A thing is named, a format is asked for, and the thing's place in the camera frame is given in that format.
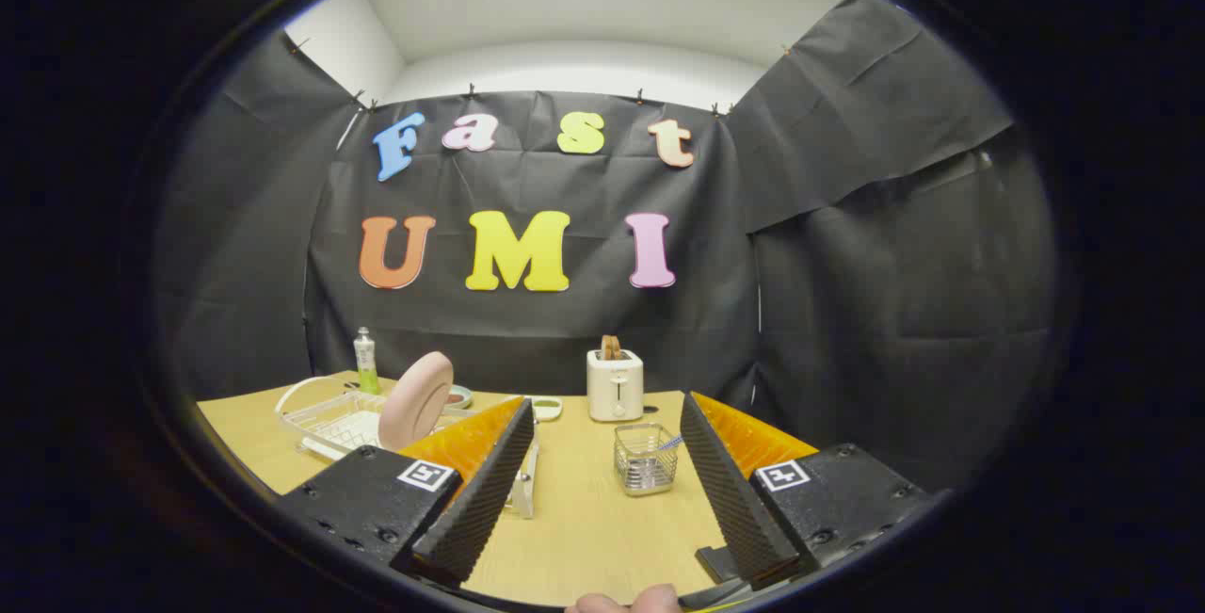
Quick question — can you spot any green liquid clear bottle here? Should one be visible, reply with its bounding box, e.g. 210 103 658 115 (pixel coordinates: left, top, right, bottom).
353 327 381 395

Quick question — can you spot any white wire dish rack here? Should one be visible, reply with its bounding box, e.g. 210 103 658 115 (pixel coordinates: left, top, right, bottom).
275 376 539 520

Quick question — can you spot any white toaster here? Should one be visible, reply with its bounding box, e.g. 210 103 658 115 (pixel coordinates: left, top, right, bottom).
586 349 645 423

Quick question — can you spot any pink plate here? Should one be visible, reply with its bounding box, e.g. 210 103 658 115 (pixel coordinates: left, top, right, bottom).
378 351 455 452

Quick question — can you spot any metal wire basket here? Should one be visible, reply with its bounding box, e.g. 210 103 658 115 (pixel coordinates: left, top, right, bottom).
614 422 681 497

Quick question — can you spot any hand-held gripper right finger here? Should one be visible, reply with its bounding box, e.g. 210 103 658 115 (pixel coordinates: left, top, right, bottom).
680 391 933 592

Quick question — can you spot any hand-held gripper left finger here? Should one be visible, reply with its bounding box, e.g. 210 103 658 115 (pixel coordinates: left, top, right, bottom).
279 395 536 588

